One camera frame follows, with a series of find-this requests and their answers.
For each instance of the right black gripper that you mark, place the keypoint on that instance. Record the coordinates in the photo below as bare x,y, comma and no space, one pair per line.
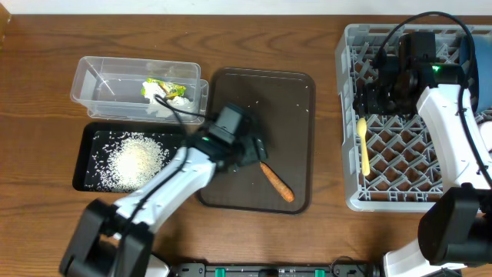
366,96

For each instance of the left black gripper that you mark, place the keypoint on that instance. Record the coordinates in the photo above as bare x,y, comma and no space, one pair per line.
257,151

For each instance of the cream plastic spoon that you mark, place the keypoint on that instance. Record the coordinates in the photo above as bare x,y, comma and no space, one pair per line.
361,128

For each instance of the yellow green snack wrapper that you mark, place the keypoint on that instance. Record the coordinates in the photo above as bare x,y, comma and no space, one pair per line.
154,86

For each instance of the dark blue plate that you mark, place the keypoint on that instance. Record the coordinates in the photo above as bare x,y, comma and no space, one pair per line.
480,89

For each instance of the white tissue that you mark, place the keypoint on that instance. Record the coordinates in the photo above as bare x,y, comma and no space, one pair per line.
158,110

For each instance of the pink cup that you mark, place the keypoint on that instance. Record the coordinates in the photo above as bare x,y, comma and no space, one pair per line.
485,129

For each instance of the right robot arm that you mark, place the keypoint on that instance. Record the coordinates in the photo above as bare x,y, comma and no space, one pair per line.
456,231

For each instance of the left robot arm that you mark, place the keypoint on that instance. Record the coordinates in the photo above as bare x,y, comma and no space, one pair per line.
116,239

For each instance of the grey dishwasher rack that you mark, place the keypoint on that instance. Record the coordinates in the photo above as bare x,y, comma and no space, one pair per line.
405,173

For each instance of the dark brown serving tray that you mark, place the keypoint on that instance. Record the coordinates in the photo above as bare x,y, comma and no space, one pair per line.
284,105

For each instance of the orange carrot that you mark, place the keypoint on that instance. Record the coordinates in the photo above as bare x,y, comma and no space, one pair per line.
277,183

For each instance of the clear plastic bin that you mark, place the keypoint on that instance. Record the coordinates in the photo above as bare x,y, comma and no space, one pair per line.
110,88

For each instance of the spilled white rice pile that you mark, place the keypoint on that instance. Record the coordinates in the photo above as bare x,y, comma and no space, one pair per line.
125,161

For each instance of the black tray bin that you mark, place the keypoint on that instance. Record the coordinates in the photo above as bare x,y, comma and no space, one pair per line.
173,133

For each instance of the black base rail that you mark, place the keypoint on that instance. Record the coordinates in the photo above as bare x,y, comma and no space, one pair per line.
341,268

